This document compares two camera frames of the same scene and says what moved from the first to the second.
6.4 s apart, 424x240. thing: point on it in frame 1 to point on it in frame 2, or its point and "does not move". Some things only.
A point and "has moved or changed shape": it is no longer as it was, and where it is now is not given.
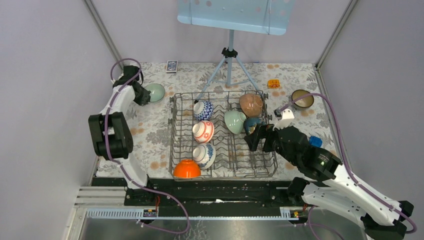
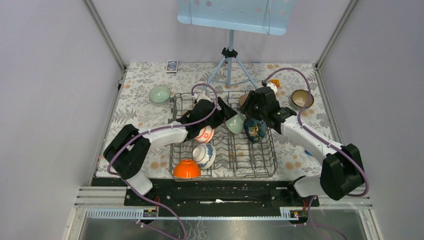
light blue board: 269,16 does not move
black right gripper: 264,131 to 247,107
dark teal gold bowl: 250,125 does not move
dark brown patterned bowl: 304,102 does not move
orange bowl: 187,169 does not move
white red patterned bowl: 203,131 does not move
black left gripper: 142,100 to 226,113
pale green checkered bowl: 157,92 has moved or changed shape
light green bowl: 234,121 does not move
